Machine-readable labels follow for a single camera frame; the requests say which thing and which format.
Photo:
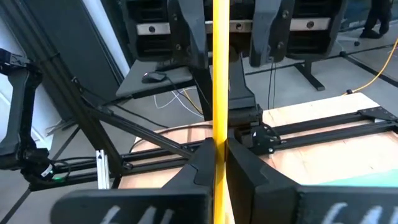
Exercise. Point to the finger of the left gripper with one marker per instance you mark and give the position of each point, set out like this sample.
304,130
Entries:
270,31
191,31

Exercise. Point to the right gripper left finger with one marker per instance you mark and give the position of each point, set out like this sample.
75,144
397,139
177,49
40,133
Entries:
155,205

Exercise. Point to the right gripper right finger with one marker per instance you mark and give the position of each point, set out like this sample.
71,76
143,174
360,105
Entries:
280,205

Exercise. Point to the yellow pencil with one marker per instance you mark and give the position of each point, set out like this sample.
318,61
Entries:
221,93

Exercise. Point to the black idle robot arm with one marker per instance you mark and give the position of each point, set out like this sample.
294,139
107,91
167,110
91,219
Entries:
18,109

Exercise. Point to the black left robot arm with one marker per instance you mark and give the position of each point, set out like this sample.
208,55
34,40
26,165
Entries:
245,93

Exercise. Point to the black computer mouse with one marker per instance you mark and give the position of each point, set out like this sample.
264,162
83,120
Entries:
154,77

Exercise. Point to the black desk leg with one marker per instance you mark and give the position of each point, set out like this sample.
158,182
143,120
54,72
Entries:
312,79

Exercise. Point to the silver aluminium extrusion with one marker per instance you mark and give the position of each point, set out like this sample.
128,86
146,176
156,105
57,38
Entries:
102,169

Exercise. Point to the grey desk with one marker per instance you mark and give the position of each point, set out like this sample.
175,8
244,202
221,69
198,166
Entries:
140,87

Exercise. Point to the dark grey partition panel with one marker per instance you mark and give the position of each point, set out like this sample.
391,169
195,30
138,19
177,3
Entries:
85,46

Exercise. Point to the white office chair base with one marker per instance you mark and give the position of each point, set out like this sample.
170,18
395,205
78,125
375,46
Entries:
348,39

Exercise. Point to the green translucent plastic bin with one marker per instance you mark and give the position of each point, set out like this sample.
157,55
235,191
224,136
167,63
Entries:
367,180

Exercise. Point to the person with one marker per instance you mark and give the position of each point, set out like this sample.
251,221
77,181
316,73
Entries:
376,15

